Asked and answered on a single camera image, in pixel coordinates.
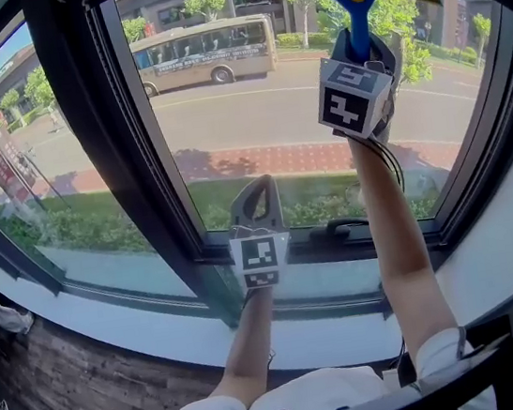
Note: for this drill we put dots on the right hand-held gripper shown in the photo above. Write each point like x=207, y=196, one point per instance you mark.
x=351, y=101

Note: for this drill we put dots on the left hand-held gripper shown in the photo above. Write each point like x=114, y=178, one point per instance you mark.
x=259, y=256

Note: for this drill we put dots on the blue squeegee with yellow button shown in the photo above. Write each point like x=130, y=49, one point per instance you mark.
x=359, y=24

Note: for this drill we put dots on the casement window glass pane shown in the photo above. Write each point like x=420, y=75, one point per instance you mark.
x=272, y=116

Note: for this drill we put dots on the person's right forearm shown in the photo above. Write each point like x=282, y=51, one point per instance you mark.
x=400, y=250

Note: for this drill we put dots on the person's left forearm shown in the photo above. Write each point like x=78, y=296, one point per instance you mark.
x=251, y=337

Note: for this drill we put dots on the slim street tree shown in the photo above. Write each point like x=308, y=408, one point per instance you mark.
x=411, y=59

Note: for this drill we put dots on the low fixed window pane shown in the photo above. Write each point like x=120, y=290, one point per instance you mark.
x=324, y=280

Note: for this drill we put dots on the beige bus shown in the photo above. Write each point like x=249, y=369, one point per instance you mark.
x=207, y=54

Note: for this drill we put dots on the white window sill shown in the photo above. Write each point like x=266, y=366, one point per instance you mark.
x=137, y=330

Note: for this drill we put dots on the large fixed window pane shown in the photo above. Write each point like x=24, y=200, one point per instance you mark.
x=68, y=178

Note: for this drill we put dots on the person's white t-shirt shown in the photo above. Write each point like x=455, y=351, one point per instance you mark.
x=322, y=403

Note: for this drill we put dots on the thin dark street pole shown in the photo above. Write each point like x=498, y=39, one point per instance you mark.
x=48, y=186

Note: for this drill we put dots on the black window frame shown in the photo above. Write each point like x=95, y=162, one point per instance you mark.
x=99, y=126

